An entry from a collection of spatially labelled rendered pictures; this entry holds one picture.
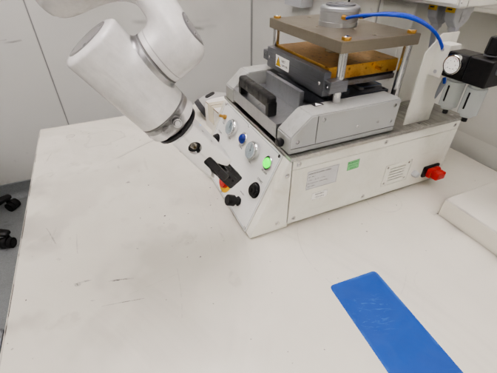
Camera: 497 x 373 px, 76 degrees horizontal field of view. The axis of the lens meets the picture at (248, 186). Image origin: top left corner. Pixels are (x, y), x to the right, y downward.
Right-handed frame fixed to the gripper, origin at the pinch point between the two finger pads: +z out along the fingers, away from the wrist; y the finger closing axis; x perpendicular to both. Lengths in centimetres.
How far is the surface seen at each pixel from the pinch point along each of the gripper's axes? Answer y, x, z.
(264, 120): 5.8, -12.4, -0.1
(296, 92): 5.6, -20.9, -0.1
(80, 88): 156, 42, 5
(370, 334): -31.1, -1.2, 17.4
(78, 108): 156, 52, 11
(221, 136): 22.2, -3.2, 6.4
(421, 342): -35.3, -6.4, 21.0
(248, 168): 5.6, -3.4, 6.3
